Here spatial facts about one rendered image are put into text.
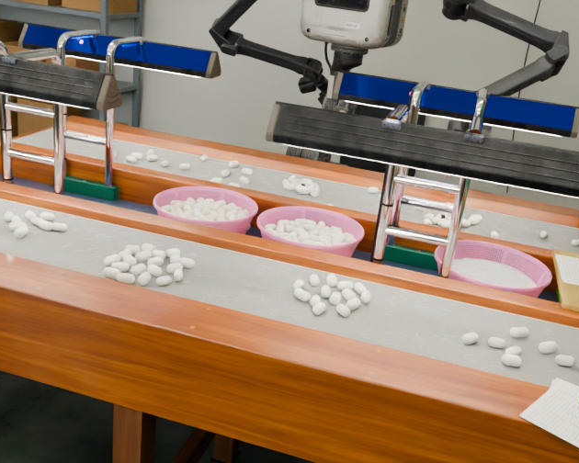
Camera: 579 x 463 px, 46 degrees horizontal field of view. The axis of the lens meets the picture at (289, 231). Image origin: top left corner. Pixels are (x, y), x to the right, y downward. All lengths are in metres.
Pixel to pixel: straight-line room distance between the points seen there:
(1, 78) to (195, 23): 2.81
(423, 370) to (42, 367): 0.69
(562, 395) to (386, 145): 0.52
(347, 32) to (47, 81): 1.25
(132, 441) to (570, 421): 0.77
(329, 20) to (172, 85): 2.07
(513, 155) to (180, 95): 3.33
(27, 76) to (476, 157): 0.93
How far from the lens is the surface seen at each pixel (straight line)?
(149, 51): 2.04
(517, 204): 2.17
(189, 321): 1.21
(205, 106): 4.35
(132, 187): 2.01
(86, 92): 1.48
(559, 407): 1.17
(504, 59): 3.94
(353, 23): 2.48
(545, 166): 1.27
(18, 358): 1.39
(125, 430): 1.36
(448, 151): 1.26
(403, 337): 1.30
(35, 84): 1.54
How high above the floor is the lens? 1.36
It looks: 21 degrees down
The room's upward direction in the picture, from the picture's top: 7 degrees clockwise
